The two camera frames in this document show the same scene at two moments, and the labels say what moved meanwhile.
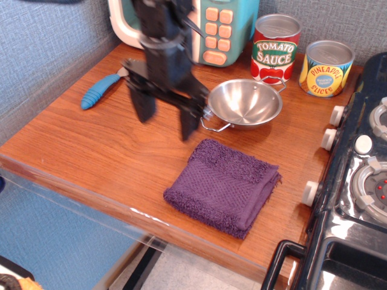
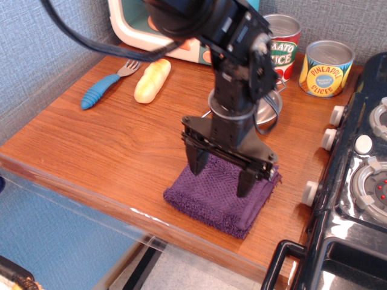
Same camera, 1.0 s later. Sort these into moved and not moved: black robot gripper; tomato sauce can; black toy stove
Moved: black robot gripper
Not moved: tomato sauce can; black toy stove
